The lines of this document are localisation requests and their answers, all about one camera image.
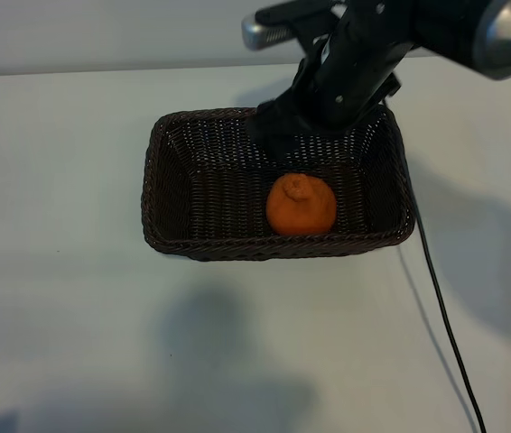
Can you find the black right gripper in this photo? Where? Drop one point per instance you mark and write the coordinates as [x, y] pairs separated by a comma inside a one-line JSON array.
[[355, 72]]

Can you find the orange fruit with knobbed top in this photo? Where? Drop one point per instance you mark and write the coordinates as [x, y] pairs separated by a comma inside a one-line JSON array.
[[300, 212]]

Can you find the dark brown woven wicker basket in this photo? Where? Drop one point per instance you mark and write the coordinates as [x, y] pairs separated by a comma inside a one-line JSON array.
[[219, 203]]

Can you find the black and grey right robot arm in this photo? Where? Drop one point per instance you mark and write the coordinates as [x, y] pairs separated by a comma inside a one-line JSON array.
[[485, 36]]

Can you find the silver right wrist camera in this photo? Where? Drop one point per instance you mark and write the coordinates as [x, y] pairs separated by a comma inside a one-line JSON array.
[[266, 31]]

